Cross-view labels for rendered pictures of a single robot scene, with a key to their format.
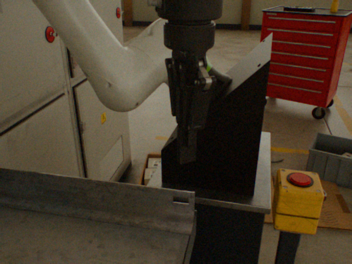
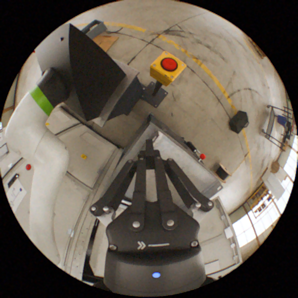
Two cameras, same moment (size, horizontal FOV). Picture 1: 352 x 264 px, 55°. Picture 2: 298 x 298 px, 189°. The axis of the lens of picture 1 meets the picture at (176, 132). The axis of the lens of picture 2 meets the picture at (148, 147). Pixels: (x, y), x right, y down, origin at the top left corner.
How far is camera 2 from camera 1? 57 cm
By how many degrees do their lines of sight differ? 76
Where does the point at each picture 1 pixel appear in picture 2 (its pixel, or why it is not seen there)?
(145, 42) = (25, 155)
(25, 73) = not seen: hidden behind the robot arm
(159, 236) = (158, 147)
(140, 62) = (41, 157)
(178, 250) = (170, 143)
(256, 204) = (133, 76)
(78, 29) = (50, 209)
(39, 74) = not seen: hidden behind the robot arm
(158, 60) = (35, 141)
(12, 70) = not seen: hidden behind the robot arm
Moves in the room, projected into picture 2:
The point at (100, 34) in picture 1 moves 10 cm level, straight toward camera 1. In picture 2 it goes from (42, 197) to (65, 214)
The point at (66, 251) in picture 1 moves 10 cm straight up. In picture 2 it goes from (150, 175) to (150, 193)
